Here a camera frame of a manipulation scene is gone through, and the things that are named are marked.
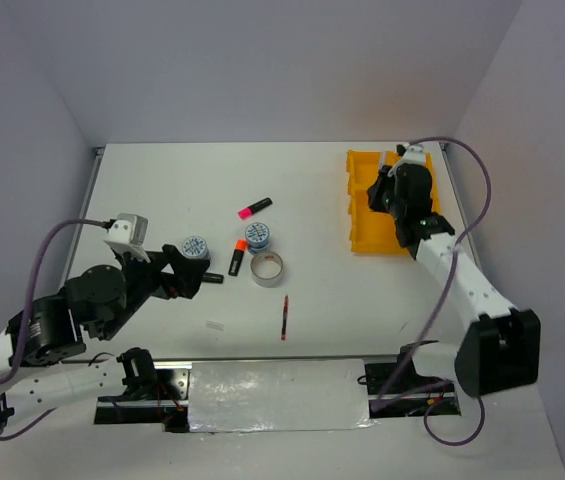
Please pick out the orange highlighter marker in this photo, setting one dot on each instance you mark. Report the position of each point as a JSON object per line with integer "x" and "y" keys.
{"x": 237, "y": 257}

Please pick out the right table aluminium rail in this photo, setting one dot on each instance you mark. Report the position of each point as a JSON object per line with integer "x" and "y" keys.
{"x": 449, "y": 160}

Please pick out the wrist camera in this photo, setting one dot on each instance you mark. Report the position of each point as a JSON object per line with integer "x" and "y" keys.
{"x": 125, "y": 237}
{"x": 414, "y": 154}

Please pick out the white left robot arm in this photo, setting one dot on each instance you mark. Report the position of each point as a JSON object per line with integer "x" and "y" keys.
{"x": 94, "y": 305}

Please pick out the yellow compartment tray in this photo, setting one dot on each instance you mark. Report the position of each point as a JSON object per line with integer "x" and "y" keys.
{"x": 378, "y": 233}

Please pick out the table aluminium rail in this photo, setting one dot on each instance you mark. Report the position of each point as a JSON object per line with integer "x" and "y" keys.
{"x": 98, "y": 153}
{"x": 449, "y": 160}

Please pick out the blue highlighter marker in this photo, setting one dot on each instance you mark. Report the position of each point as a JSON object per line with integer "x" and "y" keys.
{"x": 213, "y": 278}

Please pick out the blue paint jar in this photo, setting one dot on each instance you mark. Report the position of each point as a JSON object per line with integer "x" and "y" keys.
{"x": 196, "y": 248}
{"x": 257, "y": 236}

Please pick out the red gel pen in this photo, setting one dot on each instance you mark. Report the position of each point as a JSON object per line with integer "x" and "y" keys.
{"x": 285, "y": 318}

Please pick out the pink highlighter marker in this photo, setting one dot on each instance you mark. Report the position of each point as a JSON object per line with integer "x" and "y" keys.
{"x": 254, "y": 208}

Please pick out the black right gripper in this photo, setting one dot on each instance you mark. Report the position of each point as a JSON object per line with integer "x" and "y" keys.
{"x": 374, "y": 191}

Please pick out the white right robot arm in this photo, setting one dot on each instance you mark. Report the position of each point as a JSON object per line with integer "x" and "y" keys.
{"x": 500, "y": 348}

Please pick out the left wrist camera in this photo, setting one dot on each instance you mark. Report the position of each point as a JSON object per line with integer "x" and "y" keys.
{"x": 125, "y": 237}

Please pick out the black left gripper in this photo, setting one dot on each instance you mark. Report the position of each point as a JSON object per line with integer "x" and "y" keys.
{"x": 186, "y": 281}

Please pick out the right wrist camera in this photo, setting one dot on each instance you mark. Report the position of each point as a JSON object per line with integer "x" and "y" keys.
{"x": 414, "y": 154}

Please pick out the clear pen cap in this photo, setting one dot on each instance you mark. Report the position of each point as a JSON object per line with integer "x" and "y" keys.
{"x": 215, "y": 326}

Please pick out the left table aluminium rail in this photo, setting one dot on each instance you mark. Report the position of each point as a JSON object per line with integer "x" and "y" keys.
{"x": 98, "y": 153}

